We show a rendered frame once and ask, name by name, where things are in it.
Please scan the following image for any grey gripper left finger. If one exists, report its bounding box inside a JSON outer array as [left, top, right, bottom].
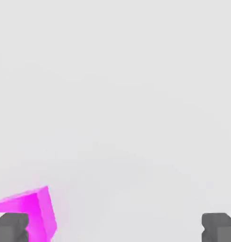
[[0, 212, 30, 242]]

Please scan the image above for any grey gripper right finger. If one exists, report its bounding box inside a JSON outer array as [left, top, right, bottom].
[[201, 212, 231, 242]]

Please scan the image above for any large magenta box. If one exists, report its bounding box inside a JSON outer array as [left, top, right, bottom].
[[0, 185, 58, 242]]

